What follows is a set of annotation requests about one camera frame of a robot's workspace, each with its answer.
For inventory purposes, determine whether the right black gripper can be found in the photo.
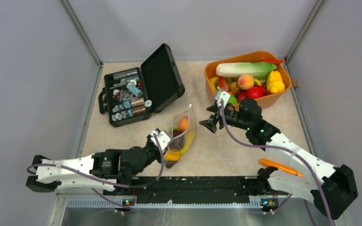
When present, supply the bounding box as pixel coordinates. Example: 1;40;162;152
200;103;251;133

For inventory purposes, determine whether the dark purple fruit toy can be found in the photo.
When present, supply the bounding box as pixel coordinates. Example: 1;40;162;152
169;130;185;150

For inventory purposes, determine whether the yellow bell pepper toy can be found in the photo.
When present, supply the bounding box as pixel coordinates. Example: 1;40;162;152
164;150;181;161

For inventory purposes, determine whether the clear dotted zip bag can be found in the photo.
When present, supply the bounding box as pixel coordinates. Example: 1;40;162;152
164;103;197;169

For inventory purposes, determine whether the yellow banana toy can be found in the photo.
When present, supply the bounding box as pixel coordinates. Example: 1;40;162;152
180;132;196;155

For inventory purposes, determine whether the peach toy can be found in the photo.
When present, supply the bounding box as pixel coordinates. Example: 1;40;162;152
178;116;189;131
238;74;255;90

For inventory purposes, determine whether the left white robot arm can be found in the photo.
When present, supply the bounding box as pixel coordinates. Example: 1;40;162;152
25;129;173;195

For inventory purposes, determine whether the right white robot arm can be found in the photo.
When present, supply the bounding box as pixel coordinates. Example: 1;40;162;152
199;91;358;222

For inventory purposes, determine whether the orange plastic basket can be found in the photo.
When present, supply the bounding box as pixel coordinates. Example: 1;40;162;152
204;51;292;109

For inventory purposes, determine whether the black open case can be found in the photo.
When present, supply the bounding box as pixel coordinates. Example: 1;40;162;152
98;43;185;127

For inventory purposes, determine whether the red apple toy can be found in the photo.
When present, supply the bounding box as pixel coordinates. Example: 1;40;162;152
246;86;266;99

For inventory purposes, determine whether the orange carrot toy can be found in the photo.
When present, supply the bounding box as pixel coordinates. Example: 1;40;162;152
259;158;304;178

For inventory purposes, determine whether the green white cabbage toy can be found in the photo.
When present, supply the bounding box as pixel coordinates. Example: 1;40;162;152
216;62;277;80

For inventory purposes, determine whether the yellow pear toy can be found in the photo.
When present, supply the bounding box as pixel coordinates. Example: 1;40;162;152
266;71;285;94

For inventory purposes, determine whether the red chili toy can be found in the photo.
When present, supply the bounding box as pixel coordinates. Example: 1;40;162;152
258;58;285;65

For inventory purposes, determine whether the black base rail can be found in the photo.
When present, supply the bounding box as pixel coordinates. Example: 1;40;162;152
103;176;275;204

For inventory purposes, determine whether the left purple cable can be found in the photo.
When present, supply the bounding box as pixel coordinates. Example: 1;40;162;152
26;134;165;214

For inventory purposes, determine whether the purple cable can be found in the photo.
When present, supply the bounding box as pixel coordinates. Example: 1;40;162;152
220;99;335;226
26;134;165;214

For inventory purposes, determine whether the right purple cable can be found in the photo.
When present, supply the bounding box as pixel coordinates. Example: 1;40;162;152
220;99;335;226

